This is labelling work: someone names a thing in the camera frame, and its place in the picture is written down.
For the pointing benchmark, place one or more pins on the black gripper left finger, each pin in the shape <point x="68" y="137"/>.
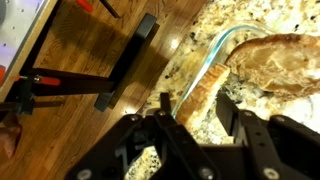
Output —
<point x="166" y="103"/>

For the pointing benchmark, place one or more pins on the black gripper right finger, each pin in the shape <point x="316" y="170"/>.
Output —
<point x="228" y="113"/>

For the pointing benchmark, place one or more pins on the clear glass baking dish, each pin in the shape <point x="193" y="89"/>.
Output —
<point x="210" y="55"/>

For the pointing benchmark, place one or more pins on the black stand base frame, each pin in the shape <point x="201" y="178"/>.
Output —
<point x="133" y="53"/>

